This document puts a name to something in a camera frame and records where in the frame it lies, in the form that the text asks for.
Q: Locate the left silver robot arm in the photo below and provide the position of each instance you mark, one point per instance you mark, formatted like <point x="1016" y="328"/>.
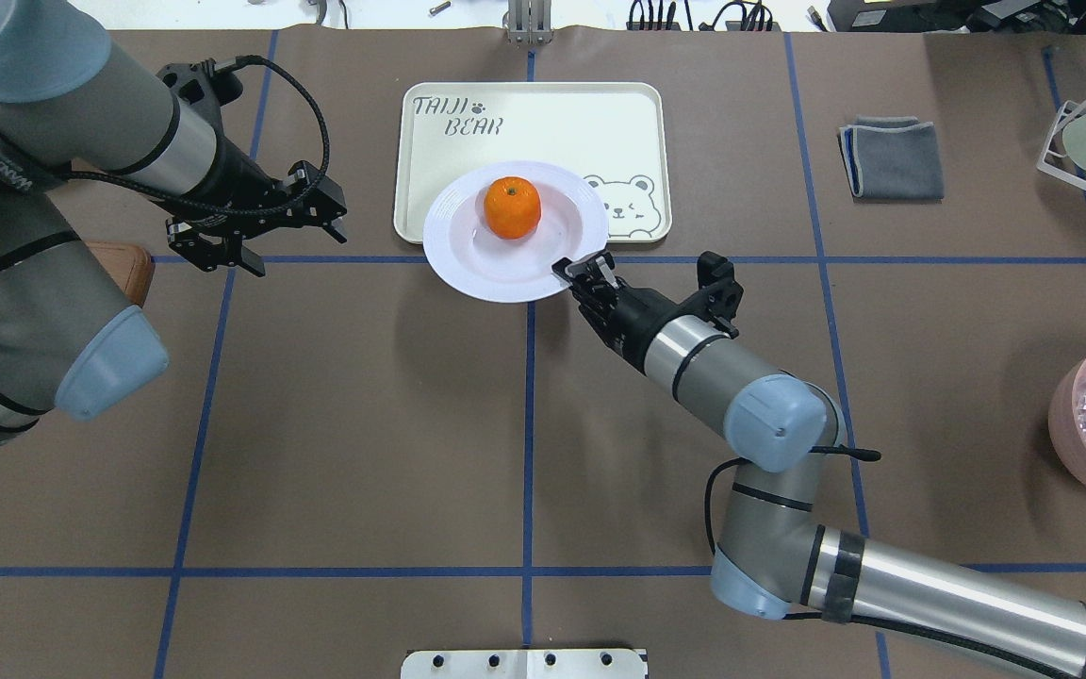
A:
<point x="75" y="106"/>

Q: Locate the white round plate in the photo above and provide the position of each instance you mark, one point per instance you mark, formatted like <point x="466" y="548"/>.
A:
<point x="469" y="257"/>

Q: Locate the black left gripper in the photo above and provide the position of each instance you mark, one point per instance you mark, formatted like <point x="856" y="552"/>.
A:
<point x="243" y="179"/>

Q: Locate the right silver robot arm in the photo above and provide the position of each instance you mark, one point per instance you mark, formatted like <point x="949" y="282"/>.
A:
<point x="775" y="555"/>

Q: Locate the cream bear tray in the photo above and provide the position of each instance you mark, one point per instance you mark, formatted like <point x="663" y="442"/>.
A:
<point x="611" y="133"/>

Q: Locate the folded grey cloth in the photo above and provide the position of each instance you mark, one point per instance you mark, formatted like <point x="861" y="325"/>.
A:
<point x="892" y="159"/>

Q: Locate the orange fruit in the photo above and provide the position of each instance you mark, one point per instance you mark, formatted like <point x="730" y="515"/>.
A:
<point x="512" y="207"/>

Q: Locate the aluminium frame post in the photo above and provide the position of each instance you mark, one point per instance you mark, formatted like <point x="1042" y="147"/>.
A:
<point x="529" y="22"/>

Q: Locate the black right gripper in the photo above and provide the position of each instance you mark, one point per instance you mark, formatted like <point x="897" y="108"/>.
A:
<point x="635" y="319"/>

